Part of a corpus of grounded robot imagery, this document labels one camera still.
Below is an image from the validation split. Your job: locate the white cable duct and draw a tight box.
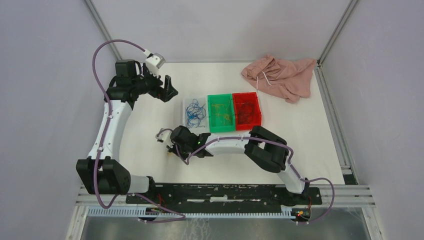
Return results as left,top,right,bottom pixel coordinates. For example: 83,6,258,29
87,206,295,220

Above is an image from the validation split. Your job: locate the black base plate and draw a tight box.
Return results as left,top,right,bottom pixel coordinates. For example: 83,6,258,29
143,183,323,214

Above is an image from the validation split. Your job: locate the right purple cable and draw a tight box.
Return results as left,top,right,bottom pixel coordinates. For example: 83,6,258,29
158,128,336,225

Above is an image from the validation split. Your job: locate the green plastic bin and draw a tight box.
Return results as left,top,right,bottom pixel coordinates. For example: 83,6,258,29
207,94,236,133

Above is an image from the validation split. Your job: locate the blue wire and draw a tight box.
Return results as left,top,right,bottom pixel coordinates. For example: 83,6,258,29
184,98,208,130

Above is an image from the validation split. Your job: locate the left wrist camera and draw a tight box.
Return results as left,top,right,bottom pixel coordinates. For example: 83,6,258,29
144,51,166,76

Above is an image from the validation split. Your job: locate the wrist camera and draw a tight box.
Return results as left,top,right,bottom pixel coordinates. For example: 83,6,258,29
155,128,173,143
144,51,166,76

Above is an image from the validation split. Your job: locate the pink cloth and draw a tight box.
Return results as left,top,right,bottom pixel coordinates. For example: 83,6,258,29
241,54,317,104

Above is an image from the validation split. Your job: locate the brown wire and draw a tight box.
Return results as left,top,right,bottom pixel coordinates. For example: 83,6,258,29
235,99,260,124

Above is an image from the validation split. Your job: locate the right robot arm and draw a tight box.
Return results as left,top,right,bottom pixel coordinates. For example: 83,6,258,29
156,125,309,204

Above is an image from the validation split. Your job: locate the clear plastic bin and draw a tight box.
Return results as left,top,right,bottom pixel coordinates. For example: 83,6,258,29
182,96,210,135

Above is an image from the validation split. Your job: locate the red plastic bin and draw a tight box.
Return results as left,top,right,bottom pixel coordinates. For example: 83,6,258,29
232,92,262,131

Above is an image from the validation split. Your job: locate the aluminium frame rail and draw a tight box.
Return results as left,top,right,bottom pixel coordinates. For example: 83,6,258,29
75,185,376,208

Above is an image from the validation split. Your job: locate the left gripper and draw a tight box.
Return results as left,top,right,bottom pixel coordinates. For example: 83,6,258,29
132,63,178,102

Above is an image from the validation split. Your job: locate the yellow wire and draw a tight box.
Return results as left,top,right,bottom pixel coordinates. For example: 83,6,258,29
211,101,234,123

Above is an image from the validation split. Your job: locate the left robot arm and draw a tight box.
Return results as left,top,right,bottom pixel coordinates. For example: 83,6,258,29
76,55,178,204

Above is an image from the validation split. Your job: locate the purple cable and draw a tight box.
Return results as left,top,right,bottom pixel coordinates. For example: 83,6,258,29
158,128,336,225
92,39,186,223

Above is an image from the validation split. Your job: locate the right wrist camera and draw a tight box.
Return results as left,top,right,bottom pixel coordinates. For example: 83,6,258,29
155,128,173,143

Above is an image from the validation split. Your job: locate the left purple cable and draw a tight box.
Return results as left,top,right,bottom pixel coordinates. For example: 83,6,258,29
92,39,186,223

